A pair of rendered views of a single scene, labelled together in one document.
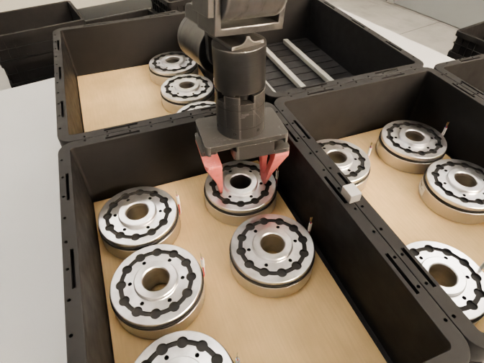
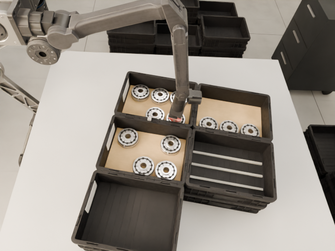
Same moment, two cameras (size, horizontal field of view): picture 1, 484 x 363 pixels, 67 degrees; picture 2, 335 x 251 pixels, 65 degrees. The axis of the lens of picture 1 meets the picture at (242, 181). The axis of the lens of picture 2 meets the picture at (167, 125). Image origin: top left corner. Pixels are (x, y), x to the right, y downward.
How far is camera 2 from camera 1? 1.26 m
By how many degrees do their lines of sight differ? 65
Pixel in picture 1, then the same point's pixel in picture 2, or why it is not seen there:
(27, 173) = not seen: hidden behind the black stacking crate
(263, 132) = (172, 109)
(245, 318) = (146, 107)
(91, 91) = (247, 108)
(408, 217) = (145, 151)
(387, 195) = (155, 153)
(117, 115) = (228, 110)
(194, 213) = not seen: hidden behind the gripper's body
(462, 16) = not seen: outside the picture
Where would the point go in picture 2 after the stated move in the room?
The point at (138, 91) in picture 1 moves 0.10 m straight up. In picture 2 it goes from (241, 120) to (247, 109)
